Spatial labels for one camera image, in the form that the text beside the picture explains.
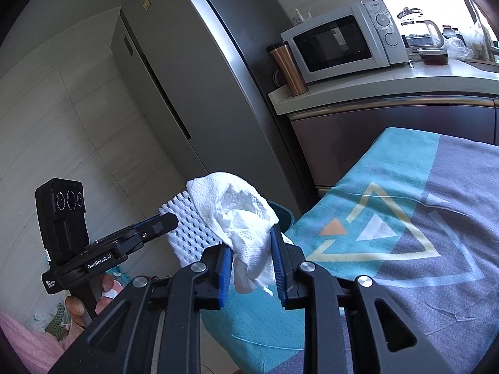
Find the clear plastic bag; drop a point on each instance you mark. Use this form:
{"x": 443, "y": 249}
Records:
{"x": 457, "y": 49}

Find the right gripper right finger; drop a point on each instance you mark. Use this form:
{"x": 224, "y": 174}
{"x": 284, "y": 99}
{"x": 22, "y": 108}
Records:
{"x": 350, "y": 325}

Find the dark brown base cabinets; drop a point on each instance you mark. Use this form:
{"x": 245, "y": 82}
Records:
{"x": 389, "y": 139}

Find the black tracking camera box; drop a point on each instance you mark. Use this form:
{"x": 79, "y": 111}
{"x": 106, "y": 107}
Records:
{"x": 60, "y": 211}

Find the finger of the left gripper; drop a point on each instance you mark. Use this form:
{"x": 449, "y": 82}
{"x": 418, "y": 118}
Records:
{"x": 156, "y": 226}

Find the blue grey patterned tablecloth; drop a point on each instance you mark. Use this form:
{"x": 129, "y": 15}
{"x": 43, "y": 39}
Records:
{"x": 433, "y": 249}

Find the white tissue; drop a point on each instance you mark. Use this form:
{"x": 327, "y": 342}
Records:
{"x": 237, "y": 214}

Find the blue plastic trash bin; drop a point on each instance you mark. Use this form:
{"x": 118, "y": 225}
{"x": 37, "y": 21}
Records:
{"x": 285, "y": 216}

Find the copper travel mug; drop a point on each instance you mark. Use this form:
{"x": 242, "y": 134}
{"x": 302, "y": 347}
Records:
{"x": 282, "y": 55}

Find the white foam fruit net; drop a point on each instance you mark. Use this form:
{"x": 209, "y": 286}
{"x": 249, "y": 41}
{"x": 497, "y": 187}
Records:
{"x": 192, "y": 236}

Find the glass electric kettle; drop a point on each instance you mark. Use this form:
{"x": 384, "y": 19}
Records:
{"x": 418, "y": 31}

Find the white microwave oven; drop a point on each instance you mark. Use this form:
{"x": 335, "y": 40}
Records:
{"x": 360, "y": 37}

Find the grey refrigerator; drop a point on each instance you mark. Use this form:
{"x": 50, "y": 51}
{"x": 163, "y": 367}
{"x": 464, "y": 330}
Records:
{"x": 200, "y": 71}

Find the person's left hand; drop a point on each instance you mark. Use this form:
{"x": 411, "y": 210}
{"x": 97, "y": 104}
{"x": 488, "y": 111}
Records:
{"x": 77, "y": 311}

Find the dark red food container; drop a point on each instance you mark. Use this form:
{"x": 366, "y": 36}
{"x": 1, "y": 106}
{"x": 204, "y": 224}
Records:
{"x": 434, "y": 56}

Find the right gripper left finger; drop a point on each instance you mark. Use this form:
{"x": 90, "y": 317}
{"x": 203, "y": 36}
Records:
{"x": 154, "y": 325}

